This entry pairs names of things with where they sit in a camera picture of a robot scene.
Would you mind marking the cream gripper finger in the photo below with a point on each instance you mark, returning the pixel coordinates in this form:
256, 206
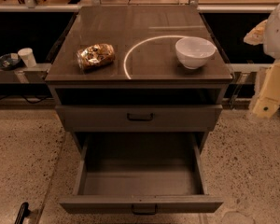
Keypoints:
268, 100
255, 36

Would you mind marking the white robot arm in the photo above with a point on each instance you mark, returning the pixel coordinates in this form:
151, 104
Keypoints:
267, 33

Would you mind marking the grey drawer cabinet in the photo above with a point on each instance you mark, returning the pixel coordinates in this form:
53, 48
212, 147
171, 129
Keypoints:
145, 71

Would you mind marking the open grey drawer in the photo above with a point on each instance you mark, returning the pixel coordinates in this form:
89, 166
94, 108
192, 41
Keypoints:
140, 174

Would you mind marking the closed grey drawer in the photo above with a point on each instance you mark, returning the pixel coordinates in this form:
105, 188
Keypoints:
138, 118

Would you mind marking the white ceramic bowl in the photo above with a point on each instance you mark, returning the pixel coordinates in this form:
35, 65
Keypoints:
194, 52

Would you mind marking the white paper cup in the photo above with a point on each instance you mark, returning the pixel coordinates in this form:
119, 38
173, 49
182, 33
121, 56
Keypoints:
27, 56

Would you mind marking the dark patterned small bowl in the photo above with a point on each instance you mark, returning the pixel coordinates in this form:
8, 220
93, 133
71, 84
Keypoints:
9, 61

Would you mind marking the black handle on floor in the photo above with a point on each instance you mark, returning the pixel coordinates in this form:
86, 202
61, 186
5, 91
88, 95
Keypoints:
23, 213

